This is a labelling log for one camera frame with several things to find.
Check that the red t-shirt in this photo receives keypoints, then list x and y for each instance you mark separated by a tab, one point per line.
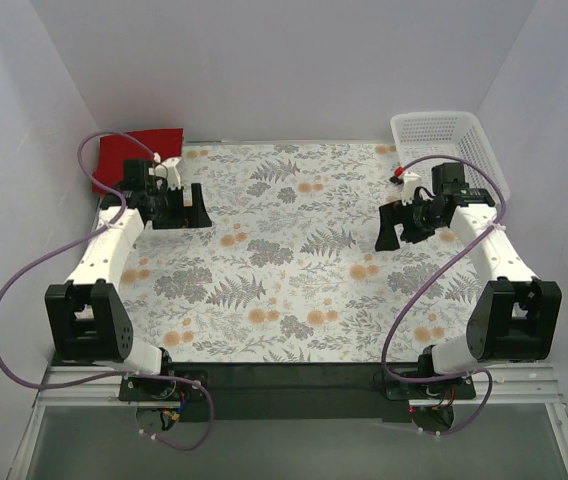
114	150

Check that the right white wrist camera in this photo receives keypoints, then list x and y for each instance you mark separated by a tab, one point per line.
408	181

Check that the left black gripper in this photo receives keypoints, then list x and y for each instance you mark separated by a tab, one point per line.
187	209

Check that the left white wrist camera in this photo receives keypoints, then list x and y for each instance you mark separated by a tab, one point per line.
165	174

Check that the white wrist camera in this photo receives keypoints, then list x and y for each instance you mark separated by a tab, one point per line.
165	174
408	181

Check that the aluminium rail frame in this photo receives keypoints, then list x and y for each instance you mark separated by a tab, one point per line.
516	427

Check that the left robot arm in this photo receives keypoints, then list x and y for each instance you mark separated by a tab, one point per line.
88	320

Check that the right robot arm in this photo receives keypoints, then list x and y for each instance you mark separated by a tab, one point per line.
515	317

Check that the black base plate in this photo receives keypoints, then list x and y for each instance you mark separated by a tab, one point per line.
302	391

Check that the white plastic basket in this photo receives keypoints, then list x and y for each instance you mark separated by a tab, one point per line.
441	133

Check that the floral patterned table mat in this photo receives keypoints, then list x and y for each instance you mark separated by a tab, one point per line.
288	269

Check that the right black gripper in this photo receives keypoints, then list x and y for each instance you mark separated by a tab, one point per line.
405	228

